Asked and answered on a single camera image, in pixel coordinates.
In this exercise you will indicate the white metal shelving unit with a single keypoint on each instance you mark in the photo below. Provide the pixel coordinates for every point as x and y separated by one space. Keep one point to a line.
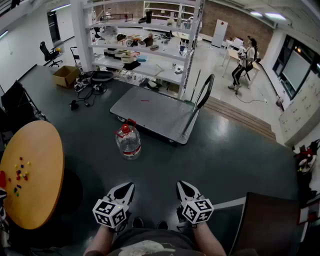
82 37

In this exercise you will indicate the person's right forearm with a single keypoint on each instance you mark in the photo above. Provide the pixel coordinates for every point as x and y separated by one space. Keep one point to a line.
208 237

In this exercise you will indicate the person's left shoe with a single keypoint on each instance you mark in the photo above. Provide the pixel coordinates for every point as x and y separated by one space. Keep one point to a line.
137 222

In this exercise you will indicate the open cardboard box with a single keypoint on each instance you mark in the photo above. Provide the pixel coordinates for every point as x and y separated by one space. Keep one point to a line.
63 78

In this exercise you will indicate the grey oval case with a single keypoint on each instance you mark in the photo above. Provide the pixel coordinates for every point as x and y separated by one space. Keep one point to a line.
154 47

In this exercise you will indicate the black power adapter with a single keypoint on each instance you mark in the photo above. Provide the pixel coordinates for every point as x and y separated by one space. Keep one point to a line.
87 103

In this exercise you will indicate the white locker cabinet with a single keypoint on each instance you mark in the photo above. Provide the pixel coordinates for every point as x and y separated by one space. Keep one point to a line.
300 112

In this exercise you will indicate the pile of red black gear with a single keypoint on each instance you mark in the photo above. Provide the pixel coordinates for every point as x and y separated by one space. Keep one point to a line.
307 160

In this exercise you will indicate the person's right shoe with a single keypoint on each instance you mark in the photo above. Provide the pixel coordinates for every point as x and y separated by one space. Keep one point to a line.
162 225

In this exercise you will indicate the white fridge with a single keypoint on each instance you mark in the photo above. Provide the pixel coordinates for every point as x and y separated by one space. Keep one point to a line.
219 32

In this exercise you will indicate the spare white gripper device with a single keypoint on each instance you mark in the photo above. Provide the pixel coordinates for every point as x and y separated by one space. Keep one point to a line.
98 87
80 85

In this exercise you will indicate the black phone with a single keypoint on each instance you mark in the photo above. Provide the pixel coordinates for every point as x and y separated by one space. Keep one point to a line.
178 72

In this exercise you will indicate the grey platform trolley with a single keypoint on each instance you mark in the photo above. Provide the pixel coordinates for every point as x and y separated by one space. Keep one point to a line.
150 112

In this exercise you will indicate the brown open box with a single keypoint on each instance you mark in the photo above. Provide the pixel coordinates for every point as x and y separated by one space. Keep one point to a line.
148 42

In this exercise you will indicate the blue mug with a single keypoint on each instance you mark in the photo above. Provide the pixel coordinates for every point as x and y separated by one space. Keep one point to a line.
183 48

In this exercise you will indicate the grey pole with green base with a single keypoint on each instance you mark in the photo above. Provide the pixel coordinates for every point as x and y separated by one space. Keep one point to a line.
196 85

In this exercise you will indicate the person's dark patterned shirt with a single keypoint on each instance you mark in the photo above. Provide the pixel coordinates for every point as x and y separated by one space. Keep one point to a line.
150 246

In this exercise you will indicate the black and white slippers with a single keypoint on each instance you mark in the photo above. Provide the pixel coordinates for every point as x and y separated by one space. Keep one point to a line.
153 86

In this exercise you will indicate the wooden triangle frame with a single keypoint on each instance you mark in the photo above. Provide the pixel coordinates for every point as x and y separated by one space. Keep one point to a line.
161 71

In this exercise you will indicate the dark framed window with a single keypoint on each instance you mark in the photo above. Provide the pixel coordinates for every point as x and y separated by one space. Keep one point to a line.
296 67

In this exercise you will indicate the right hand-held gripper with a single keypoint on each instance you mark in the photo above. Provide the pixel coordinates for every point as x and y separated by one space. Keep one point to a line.
197 211

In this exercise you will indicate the round wooden table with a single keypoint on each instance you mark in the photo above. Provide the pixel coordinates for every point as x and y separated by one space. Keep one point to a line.
37 150

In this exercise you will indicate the person's shoe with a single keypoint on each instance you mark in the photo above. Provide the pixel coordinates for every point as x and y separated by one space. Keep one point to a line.
162 225
137 222

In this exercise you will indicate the person's left forearm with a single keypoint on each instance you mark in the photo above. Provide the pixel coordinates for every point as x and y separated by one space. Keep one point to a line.
100 240

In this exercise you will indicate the ceiling light panel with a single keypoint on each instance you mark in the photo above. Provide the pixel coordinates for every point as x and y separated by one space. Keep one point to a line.
256 14
275 16

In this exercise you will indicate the black sandal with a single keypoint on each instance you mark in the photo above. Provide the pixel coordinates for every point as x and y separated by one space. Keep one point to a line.
144 82

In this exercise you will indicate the black office chair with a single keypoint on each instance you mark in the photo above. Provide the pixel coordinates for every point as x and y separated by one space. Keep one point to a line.
47 53

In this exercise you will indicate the small black device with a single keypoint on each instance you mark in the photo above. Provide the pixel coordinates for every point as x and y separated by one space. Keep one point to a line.
74 105

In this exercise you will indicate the black oval case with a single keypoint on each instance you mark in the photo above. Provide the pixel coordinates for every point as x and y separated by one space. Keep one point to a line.
101 76

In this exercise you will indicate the red and white box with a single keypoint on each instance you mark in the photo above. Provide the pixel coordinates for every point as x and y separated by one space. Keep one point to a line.
308 213

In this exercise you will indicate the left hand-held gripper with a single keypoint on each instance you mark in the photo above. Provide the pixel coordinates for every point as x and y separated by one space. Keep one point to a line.
107 212

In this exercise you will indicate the pile of small colourful beads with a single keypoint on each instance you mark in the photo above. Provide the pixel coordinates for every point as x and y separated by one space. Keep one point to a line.
20 175

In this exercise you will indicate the red plastic block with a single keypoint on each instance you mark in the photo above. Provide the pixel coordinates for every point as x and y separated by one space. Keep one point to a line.
2 178

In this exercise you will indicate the black folded cloth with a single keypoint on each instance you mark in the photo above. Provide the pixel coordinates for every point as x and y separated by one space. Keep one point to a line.
131 65

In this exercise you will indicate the cream box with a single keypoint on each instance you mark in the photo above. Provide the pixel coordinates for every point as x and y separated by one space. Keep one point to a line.
128 59

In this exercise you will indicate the blue packet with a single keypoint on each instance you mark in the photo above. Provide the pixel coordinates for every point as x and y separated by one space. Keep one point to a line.
142 58

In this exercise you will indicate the clear water jug red cap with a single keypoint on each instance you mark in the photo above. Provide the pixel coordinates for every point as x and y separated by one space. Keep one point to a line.
128 142

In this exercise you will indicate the wooden stair steps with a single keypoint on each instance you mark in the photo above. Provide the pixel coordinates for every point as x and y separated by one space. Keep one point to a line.
237 115

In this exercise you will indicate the dark brown board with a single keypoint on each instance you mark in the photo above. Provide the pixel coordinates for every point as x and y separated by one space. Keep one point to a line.
267 225

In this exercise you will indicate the black metal frame rack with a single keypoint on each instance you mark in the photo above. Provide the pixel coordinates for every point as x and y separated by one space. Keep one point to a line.
15 100

